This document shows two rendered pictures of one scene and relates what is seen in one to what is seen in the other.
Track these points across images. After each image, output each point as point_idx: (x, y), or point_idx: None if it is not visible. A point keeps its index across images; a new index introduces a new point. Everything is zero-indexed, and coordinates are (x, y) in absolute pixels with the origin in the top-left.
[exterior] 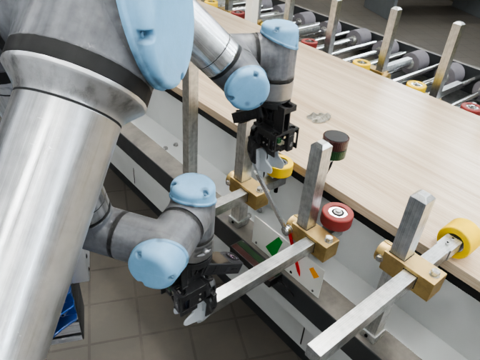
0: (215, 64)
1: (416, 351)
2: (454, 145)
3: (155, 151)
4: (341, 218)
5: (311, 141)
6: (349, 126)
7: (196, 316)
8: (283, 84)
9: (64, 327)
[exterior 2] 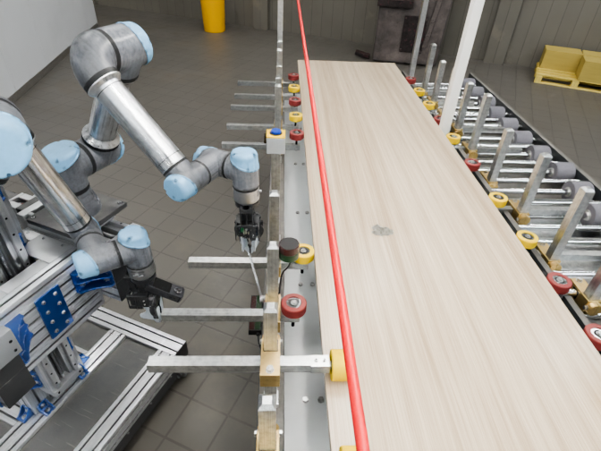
0: (159, 168)
1: (308, 441)
2: (478, 303)
3: None
4: (289, 307)
5: (349, 246)
6: (399, 247)
7: (149, 315)
8: (240, 192)
9: (103, 287)
